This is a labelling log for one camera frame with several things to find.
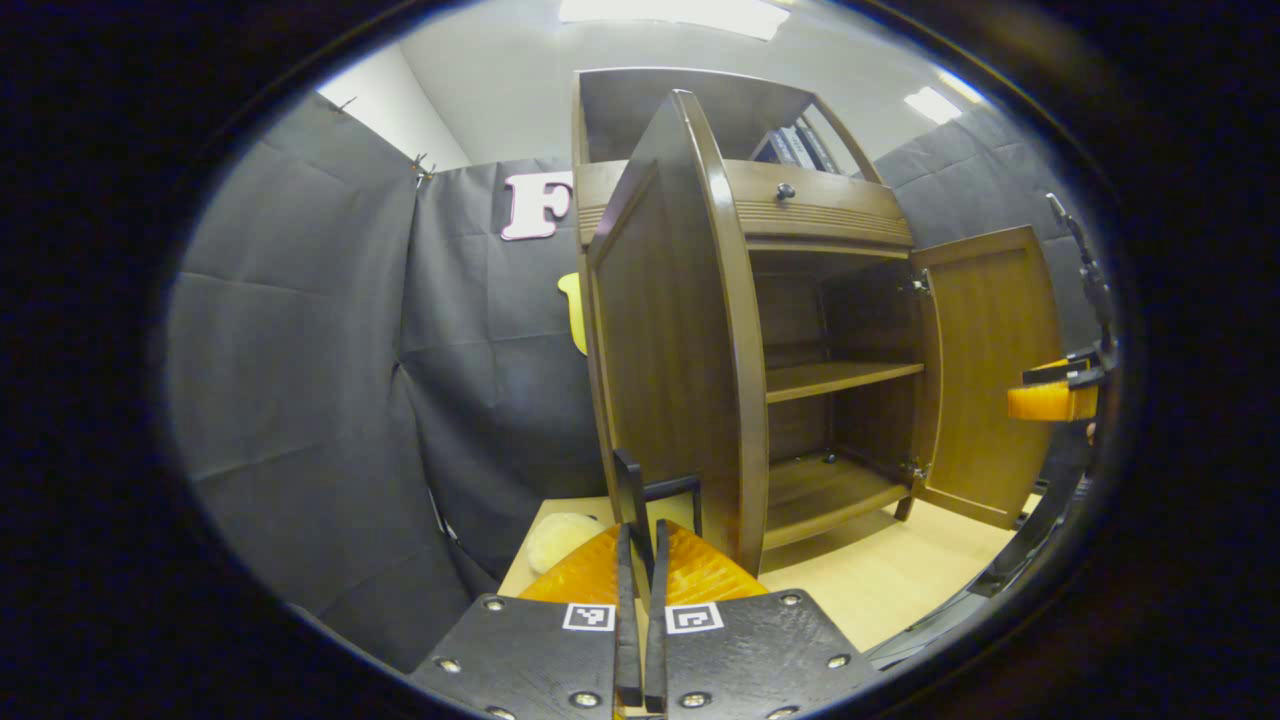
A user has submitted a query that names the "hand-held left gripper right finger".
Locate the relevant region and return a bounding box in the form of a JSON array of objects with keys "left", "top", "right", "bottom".
[{"left": 645, "top": 518, "right": 883, "bottom": 719}]

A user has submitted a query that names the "wooden double-door shoe cabinet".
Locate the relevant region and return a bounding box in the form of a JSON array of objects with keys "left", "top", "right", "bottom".
[{"left": 572, "top": 67, "right": 1066, "bottom": 581}]

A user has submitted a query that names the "large ceiling light panel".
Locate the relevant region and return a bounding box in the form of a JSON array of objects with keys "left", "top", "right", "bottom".
[{"left": 558, "top": 0, "right": 791, "bottom": 41}]

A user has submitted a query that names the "cream fluffy plush ball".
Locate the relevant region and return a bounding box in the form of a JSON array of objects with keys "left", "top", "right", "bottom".
[{"left": 527, "top": 512, "right": 606, "bottom": 576}]

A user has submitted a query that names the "wooden shoe cabinet door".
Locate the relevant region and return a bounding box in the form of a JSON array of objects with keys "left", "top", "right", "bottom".
[
  {"left": 908, "top": 225, "right": 1064, "bottom": 531},
  {"left": 585, "top": 88, "right": 771, "bottom": 591}
]

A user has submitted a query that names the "small ceiling light panel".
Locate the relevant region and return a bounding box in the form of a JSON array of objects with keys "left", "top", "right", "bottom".
[{"left": 905, "top": 70, "right": 986, "bottom": 126}]

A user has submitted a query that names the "wooden cabinet drawer black knob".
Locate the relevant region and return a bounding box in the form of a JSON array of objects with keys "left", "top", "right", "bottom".
[{"left": 575, "top": 158, "right": 914, "bottom": 251}]

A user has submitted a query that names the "dark slanted bar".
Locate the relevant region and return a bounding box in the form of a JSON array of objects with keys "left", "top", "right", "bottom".
[{"left": 965, "top": 470, "right": 1096, "bottom": 601}]

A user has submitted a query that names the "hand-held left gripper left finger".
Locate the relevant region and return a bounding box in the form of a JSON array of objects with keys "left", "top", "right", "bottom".
[{"left": 410, "top": 522, "right": 643, "bottom": 719}]

